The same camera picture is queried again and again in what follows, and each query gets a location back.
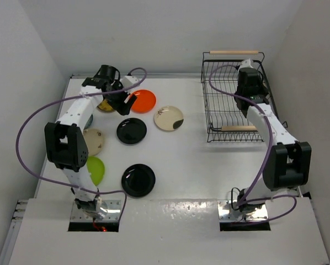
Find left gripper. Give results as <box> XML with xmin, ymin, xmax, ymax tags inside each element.
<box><xmin>105</xmin><ymin>79</ymin><xmax>136</xmax><ymax>115</ymax></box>

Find yellow patterned plate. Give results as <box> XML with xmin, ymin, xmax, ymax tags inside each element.
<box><xmin>97</xmin><ymin>99</ymin><xmax>115</xmax><ymax>113</ymax></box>

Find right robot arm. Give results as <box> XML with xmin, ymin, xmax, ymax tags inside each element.
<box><xmin>235</xmin><ymin>67</ymin><xmax>312</xmax><ymax>213</ymax></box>

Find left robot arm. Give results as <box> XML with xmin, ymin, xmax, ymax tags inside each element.
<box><xmin>44</xmin><ymin>65</ymin><xmax>140</xmax><ymax>219</ymax></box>

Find orange plate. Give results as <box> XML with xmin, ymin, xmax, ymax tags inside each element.
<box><xmin>131</xmin><ymin>89</ymin><xmax>157</xmax><ymax>114</ymax></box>

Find black plate centre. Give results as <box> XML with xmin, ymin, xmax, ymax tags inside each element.
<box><xmin>116</xmin><ymin>118</ymin><xmax>147</xmax><ymax>145</ymax></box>

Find cream plate black blotch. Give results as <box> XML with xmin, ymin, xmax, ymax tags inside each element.
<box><xmin>153</xmin><ymin>105</ymin><xmax>184</xmax><ymax>132</ymax></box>

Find blue floral plate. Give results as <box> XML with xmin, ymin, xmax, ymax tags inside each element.
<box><xmin>84</xmin><ymin>114</ymin><xmax>93</xmax><ymax>130</ymax></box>

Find cream plate with calligraphy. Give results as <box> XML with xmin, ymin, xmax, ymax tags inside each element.
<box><xmin>83</xmin><ymin>128</ymin><xmax>105</xmax><ymax>156</ymax></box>

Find lime green plate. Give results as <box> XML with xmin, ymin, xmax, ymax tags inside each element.
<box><xmin>87</xmin><ymin>156</ymin><xmax>105</xmax><ymax>186</ymax></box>

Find black plate near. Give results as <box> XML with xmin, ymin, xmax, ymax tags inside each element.
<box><xmin>121</xmin><ymin>163</ymin><xmax>156</xmax><ymax>198</ymax></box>

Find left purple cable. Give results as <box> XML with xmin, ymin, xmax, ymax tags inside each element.
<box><xmin>15</xmin><ymin>67</ymin><xmax>148</xmax><ymax>221</ymax></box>

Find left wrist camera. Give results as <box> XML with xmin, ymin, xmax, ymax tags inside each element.
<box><xmin>120</xmin><ymin>75</ymin><xmax>140</xmax><ymax>88</ymax></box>

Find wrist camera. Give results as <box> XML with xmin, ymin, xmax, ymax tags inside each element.
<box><xmin>120</xmin><ymin>75</ymin><xmax>140</xmax><ymax>88</ymax></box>
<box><xmin>238</xmin><ymin>59</ymin><xmax>253</xmax><ymax>70</ymax></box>

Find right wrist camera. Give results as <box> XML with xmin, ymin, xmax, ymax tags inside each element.
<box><xmin>238</xmin><ymin>59</ymin><xmax>253</xmax><ymax>70</ymax></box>

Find black wire dish rack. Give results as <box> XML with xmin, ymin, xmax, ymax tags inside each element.
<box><xmin>201</xmin><ymin>51</ymin><xmax>278</xmax><ymax>142</ymax></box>

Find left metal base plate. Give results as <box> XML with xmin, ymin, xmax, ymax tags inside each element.
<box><xmin>70</xmin><ymin>200</ymin><xmax>122</xmax><ymax>222</ymax></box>

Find metal base plate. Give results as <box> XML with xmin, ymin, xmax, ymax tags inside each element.
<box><xmin>70</xmin><ymin>200</ymin><xmax>122</xmax><ymax>222</ymax></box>
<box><xmin>217</xmin><ymin>200</ymin><xmax>268</xmax><ymax>223</ymax></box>

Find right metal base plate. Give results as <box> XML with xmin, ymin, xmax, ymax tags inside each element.
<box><xmin>217</xmin><ymin>200</ymin><xmax>268</xmax><ymax>223</ymax></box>

